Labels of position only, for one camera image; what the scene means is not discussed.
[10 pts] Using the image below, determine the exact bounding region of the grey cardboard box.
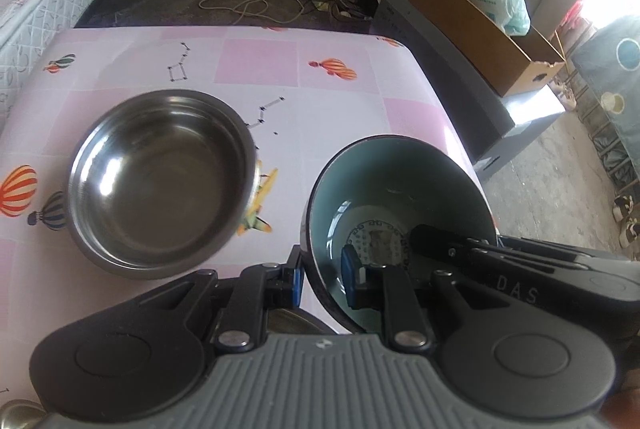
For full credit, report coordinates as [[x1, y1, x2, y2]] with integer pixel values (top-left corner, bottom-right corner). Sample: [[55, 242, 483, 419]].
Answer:
[[370, 0, 565, 183]]

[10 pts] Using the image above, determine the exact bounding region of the teal ceramic bowl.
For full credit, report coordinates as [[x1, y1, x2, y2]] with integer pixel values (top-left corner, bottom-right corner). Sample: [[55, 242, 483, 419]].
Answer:
[[300, 134, 497, 333]]

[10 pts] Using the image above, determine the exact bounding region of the brown cardboard box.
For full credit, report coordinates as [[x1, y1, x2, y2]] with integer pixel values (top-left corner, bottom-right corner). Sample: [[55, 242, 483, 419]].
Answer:
[[409, 0, 565, 97]]

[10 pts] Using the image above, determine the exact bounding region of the large steel plate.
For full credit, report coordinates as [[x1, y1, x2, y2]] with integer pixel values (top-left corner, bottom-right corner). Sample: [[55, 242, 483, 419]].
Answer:
[[0, 400, 46, 429]]

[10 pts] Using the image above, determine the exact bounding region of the steel bowl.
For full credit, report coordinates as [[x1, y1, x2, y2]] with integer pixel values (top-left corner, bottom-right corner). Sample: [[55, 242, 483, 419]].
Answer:
[[64, 89, 259, 279], [267, 308, 336, 336]]

